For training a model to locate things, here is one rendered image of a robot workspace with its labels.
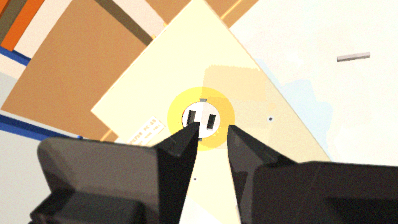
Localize grey flat bar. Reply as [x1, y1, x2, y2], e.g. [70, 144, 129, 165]
[337, 51, 371, 62]

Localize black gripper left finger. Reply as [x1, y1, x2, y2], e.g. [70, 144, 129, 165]
[37, 121, 200, 224]

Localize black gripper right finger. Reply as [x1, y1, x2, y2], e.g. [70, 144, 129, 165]
[227, 125, 398, 224]

